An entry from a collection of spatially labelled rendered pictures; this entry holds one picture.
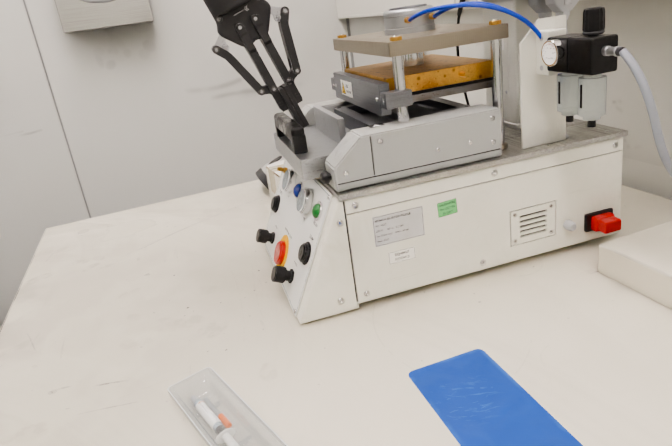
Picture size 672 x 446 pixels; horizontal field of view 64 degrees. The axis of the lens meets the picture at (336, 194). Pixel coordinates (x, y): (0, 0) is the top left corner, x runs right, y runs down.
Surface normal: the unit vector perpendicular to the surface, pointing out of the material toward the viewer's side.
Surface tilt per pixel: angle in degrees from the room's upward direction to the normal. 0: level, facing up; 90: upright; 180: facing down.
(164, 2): 90
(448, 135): 90
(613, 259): 90
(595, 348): 0
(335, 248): 90
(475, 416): 0
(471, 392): 0
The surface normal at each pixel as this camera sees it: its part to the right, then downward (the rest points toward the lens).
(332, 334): -0.14, -0.94
